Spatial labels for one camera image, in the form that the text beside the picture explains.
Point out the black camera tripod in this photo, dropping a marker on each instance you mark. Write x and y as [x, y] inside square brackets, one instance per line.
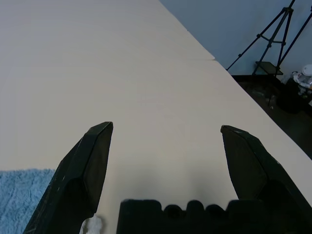
[285, 11]

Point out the light blue terry rag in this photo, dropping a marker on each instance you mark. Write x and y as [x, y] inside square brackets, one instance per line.
[19, 195]

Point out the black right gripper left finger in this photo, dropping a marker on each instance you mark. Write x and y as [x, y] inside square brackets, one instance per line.
[73, 175]

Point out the white crumpled object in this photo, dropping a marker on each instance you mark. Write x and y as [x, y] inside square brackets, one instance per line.
[306, 73]

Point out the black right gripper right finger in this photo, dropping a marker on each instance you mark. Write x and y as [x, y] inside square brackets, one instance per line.
[253, 165]

